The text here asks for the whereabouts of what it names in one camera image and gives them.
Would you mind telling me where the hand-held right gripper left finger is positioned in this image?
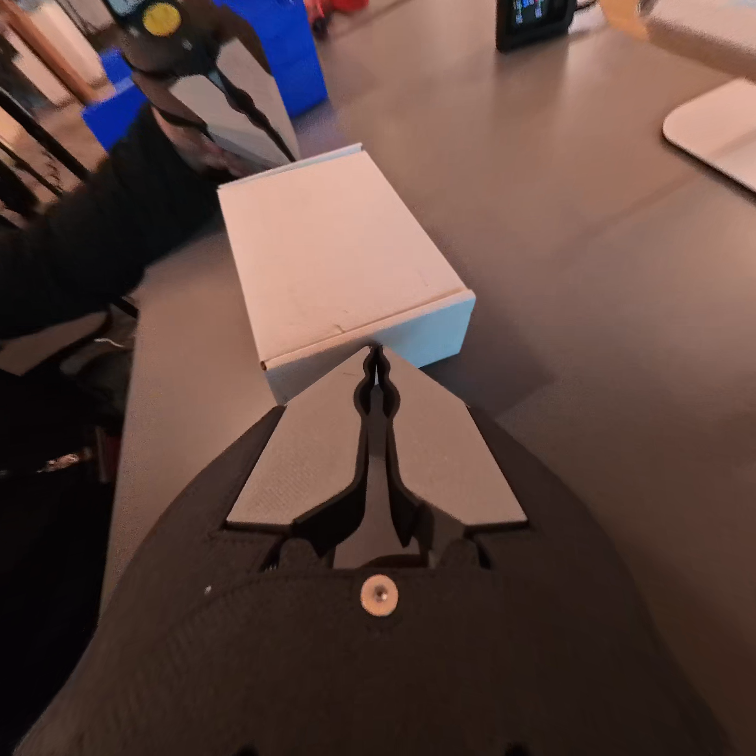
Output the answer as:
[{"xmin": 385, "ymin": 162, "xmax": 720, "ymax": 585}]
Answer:
[{"xmin": 226, "ymin": 345, "xmax": 379, "ymax": 560}]

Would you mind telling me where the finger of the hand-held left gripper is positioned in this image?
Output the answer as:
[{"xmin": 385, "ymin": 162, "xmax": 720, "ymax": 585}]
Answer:
[
  {"xmin": 217, "ymin": 39, "xmax": 303, "ymax": 161},
  {"xmin": 170, "ymin": 72, "xmax": 297, "ymax": 171}
]

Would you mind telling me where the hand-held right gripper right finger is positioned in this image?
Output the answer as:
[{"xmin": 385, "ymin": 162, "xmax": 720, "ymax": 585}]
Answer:
[{"xmin": 378, "ymin": 345, "xmax": 529, "ymax": 557}]

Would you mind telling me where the white cardboard box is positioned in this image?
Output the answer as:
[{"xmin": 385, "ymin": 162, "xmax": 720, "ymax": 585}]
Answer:
[{"xmin": 217, "ymin": 142, "xmax": 477, "ymax": 406}]

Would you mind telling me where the person's left forearm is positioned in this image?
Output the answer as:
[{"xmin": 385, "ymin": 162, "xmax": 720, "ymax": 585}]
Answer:
[{"xmin": 0, "ymin": 106, "xmax": 228, "ymax": 341}]

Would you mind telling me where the person's left hand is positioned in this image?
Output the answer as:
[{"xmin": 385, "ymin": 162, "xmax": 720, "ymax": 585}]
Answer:
[{"xmin": 168, "ymin": 121, "xmax": 252, "ymax": 181}]

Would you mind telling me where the blue plastic crate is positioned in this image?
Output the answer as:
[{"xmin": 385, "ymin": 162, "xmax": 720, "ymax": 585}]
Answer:
[
  {"xmin": 214, "ymin": 0, "xmax": 329, "ymax": 120},
  {"xmin": 82, "ymin": 48, "xmax": 150, "ymax": 151}
]

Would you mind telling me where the red toy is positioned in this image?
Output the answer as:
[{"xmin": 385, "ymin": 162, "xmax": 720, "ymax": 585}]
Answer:
[{"xmin": 303, "ymin": 0, "xmax": 371, "ymax": 37}]

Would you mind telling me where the small black screen device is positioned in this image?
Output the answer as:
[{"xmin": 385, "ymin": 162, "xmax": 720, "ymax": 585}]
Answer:
[{"xmin": 495, "ymin": 0, "xmax": 578, "ymax": 54}]

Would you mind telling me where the white monitor stand base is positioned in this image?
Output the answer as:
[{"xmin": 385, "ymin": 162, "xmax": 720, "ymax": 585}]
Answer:
[{"xmin": 661, "ymin": 78, "xmax": 756, "ymax": 194}]

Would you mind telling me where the black metal frame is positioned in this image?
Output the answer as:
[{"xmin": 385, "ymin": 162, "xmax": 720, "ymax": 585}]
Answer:
[{"xmin": 0, "ymin": 87, "xmax": 91, "ymax": 231}]

